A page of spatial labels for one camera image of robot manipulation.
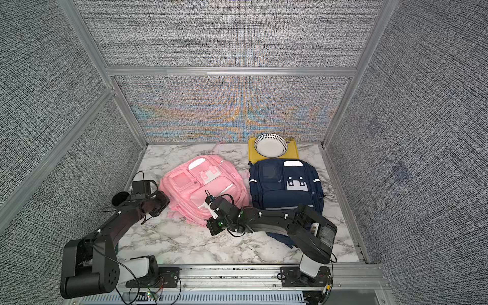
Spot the white bowl dotted rim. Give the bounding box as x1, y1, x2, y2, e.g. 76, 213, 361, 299
254, 133, 288, 158

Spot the yellow cutting board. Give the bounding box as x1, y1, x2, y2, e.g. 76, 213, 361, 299
248, 137, 299, 164

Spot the navy blue backpack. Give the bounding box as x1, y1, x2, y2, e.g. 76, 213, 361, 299
247, 158, 325, 249

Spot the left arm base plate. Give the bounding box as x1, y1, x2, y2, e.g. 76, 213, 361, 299
138, 267, 181, 288

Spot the aluminium mounting rail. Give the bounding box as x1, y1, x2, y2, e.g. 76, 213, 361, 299
62, 264, 397, 305

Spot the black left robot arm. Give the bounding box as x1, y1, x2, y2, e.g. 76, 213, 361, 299
60, 191, 170, 299

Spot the pink backpack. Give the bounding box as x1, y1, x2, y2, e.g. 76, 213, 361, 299
159, 144, 252, 227

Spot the black cup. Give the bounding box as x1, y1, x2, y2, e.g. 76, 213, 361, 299
111, 191, 130, 207

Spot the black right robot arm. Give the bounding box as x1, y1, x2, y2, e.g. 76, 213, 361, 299
206, 195, 338, 265

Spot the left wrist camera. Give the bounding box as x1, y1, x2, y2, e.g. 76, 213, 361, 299
131, 180, 152, 197

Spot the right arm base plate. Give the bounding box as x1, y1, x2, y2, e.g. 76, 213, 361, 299
277, 266, 333, 288

